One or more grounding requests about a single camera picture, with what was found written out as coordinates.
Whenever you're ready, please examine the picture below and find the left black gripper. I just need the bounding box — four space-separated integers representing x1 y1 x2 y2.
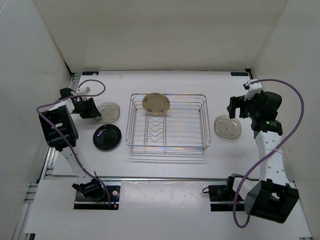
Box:
71 97 102 119

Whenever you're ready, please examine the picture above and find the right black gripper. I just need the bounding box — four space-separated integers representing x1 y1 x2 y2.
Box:
227 91 264 119

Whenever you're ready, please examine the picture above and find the clear glass plate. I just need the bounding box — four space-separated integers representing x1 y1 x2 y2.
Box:
95 102 121 124
213 115 242 143

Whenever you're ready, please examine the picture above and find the black glossy plate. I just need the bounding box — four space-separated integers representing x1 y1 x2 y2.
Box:
92 124 122 151

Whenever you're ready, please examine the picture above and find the cream ceramic plate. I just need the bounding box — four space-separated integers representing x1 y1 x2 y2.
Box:
142 92 171 117

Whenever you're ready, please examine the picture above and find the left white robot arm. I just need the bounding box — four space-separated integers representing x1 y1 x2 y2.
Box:
36 87 110 201

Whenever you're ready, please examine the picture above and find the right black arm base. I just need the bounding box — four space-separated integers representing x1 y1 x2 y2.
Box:
202 185 235 212

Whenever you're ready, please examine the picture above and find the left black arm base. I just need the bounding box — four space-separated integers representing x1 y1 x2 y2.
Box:
72 183 121 211

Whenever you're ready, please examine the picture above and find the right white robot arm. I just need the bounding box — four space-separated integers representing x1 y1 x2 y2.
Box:
224 91 299 224

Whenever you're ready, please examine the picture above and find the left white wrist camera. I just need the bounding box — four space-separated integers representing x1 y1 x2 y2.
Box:
77 86 91 96

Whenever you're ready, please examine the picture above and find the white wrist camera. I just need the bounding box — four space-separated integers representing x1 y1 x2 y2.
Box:
243 79 263 101
77 86 91 96

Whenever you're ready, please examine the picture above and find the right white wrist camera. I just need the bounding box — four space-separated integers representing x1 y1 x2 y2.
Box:
243 79 263 101

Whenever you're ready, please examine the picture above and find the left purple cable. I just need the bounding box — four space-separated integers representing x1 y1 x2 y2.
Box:
36 79 116 209

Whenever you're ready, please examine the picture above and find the chrome wire dish rack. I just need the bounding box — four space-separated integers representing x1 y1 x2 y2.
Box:
125 93 211 151

